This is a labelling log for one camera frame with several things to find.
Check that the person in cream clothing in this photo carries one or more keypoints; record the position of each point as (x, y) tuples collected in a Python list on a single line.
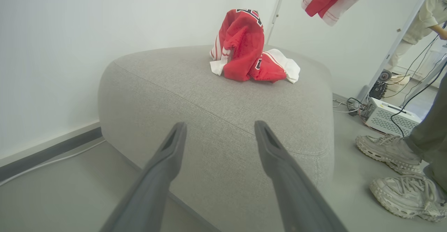
[(427, 15)]

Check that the grey chunky sneaker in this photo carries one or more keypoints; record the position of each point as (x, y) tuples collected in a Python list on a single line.
[(387, 150), (405, 195)]

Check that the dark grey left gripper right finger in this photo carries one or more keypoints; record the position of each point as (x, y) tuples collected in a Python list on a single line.
[(295, 197)]

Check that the grey baseboard strip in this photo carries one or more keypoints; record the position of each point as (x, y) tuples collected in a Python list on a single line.
[(49, 152)]

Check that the thin white pole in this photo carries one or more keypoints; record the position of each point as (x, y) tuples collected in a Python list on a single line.
[(276, 12)]

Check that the red jersey with black number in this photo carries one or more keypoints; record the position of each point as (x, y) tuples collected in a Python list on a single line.
[(244, 46)]

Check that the white frame post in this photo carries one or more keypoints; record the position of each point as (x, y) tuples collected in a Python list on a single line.
[(398, 43)]

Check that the small black device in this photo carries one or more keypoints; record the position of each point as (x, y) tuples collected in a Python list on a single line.
[(378, 90)]

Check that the grey caster wheel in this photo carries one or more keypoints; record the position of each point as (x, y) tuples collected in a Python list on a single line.
[(385, 75)]

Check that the olive trouser leg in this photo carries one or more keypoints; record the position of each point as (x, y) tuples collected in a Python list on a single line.
[(431, 130)]

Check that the white vented electronics box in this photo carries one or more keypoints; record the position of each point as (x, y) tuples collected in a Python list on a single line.
[(387, 118)]

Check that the grey fabric ottoman seat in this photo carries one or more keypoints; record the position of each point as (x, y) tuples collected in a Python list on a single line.
[(174, 92)]

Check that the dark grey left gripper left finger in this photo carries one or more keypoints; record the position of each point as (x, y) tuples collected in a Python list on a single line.
[(150, 193)]

